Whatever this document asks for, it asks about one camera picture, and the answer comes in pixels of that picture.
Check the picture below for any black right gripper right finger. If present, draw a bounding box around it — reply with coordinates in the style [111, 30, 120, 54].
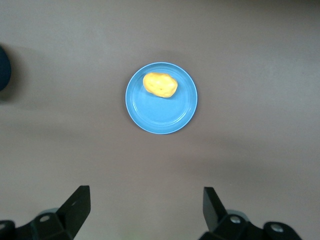
[199, 186, 305, 240]

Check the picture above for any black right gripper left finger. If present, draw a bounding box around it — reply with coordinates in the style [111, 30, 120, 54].
[0, 185, 91, 240]

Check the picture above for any yellow potato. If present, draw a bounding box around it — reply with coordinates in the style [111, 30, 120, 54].
[142, 71, 179, 99]

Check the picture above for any blue round plate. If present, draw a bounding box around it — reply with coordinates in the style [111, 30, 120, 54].
[124, 61, 199, 135]

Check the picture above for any dark pot with blue handle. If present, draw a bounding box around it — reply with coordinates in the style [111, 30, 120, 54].
[0, 44, 12, 92]

